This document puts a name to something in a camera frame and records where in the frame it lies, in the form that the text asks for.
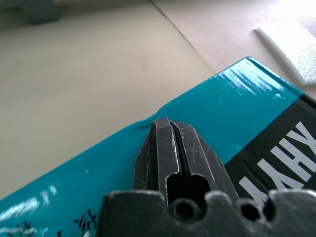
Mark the white foam board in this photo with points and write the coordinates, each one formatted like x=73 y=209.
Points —
x=293 y=49

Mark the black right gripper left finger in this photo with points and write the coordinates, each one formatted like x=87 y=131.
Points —
x=158 y=158

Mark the teal and black box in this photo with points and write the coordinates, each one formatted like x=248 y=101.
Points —
x=222 y=106

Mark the grey blocky object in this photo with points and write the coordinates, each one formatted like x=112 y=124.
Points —
x=37 y=12

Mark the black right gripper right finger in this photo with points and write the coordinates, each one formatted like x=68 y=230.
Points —
x=200 y=158

